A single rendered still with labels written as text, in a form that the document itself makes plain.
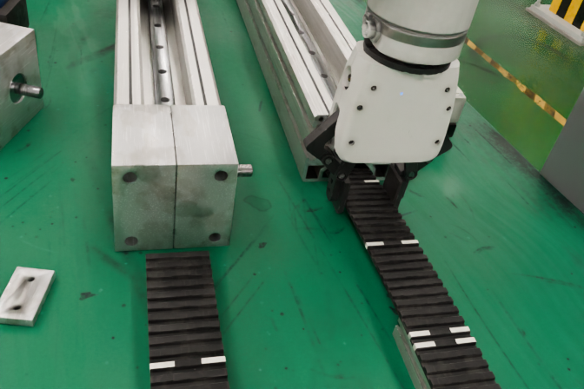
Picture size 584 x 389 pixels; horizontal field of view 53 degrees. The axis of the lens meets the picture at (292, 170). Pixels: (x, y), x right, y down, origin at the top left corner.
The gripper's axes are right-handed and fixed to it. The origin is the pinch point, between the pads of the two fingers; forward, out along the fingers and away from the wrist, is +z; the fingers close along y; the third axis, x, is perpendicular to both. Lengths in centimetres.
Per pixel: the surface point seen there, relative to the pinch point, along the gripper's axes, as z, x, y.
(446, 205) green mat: 3.0, 0.5, 10.2
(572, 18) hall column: 73, 234, 225
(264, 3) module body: -5.4, 33.0, -4.9
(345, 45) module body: -5.5, 20.7, 2.9
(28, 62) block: -3.5, 17.7, -32.7
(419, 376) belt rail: 1.9, -19.6, -1.9
